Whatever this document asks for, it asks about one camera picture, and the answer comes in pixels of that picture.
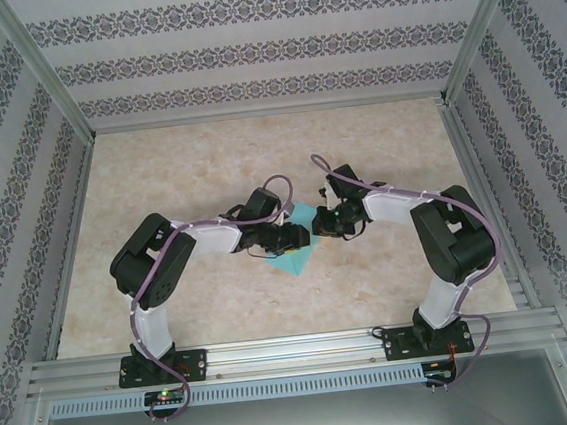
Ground light blue paper sheet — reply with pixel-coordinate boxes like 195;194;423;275
257;200;327;282

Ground aluminium side rail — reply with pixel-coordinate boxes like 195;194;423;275
23;137;120;362
436;93;545;318

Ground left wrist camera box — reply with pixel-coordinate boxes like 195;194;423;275
277;205;300;226

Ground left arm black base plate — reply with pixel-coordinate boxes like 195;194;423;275
116;347;211;390

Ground slotted grey cable duct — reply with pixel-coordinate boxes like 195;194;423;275
47;364;427;421

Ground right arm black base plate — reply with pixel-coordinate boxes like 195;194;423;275
380;319;477;364

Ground aluminium mounting rail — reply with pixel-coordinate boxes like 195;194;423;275
24;309;567;402

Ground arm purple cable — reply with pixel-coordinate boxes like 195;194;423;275
117;172;318;425
309;136;515;403

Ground aluminium back rail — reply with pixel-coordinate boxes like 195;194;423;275
88;89;448;138

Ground aluminium frame post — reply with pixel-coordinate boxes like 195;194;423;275
0;0;98;150
431;0;539;106

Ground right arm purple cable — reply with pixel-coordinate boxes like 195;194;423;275
309;136;515;403

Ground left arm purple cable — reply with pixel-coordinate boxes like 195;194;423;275
117;172;318;425

